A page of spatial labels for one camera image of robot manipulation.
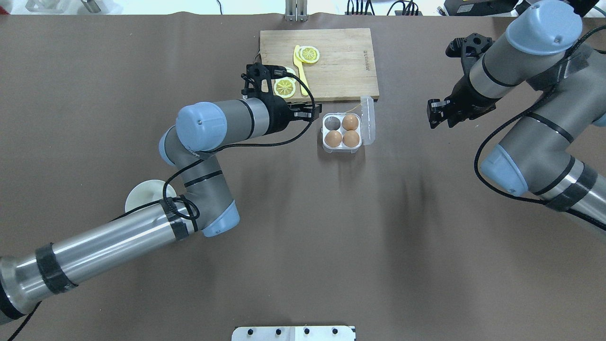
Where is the lemon slice middle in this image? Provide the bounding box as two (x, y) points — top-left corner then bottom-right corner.
(285, 67), (296, 83)

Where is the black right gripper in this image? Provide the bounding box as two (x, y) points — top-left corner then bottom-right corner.
(427, 73), (498, 129)

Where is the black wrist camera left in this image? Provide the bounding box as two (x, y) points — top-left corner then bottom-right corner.
(241, 62), (286, 99)

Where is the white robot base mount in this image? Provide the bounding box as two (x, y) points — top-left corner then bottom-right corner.
(231, 325), (357, 341)

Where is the clear plastic egg box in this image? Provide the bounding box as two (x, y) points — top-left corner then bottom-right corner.
(321, 96), (376, 153)

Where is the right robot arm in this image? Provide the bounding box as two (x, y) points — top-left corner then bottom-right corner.
(427, 0), (605, 236)

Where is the bamboo cutting board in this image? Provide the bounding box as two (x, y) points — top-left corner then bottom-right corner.
(260, 28), (380, 102)

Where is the yellow plastic knife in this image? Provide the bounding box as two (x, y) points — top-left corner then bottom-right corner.
(293, 54), (309, 96)

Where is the brown egg in box front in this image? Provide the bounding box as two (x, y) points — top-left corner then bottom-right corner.
(342, 130), (361, 148)

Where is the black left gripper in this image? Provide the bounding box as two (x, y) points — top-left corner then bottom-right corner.
(265, 94), (322, 135)

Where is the white ceramic bowl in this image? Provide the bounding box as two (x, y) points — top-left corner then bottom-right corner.
(124, 179), (165, 212)

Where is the aluminium frame post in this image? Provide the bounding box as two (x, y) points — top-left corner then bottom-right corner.
(284, 0), (309, 22)

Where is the brown egg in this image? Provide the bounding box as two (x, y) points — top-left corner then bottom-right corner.
(341, 114), (360, 130)
(342, 130), (361, 148)
(324, 130), (342, 148)

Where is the lemon slice top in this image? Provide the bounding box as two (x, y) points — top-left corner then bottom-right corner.
(273, 77), (296, 99)

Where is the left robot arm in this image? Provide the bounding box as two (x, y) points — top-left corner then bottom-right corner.
(1, 94), (321, 324)

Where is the lemon slice under front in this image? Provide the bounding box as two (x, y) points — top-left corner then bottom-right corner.
(294, 45), (303, 64)

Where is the lemon slice single front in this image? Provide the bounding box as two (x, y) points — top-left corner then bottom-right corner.
(297, 45), (321, 64)

